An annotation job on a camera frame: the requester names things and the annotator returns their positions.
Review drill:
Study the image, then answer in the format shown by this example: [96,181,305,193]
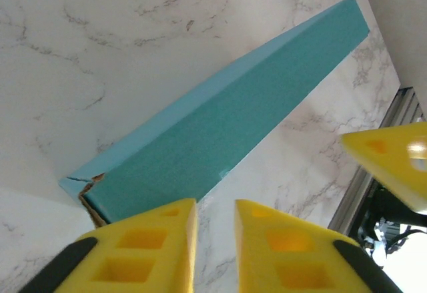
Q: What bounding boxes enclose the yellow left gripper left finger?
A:
[18,198,198,293]

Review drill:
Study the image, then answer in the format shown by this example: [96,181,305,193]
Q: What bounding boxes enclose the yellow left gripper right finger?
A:
[235,199,404,293]

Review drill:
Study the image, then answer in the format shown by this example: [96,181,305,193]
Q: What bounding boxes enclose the teal and white paper box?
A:
[58,0,370,229]

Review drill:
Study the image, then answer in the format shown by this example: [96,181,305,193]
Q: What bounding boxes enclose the aluminium frame cross rails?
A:
[328,87,427,237]

